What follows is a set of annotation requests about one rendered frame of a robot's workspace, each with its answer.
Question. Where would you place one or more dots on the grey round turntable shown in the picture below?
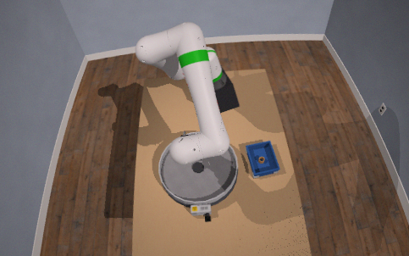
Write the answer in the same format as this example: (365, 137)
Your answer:
(201, 182)

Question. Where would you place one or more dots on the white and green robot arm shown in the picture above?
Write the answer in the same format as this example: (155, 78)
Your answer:
(192, 64)

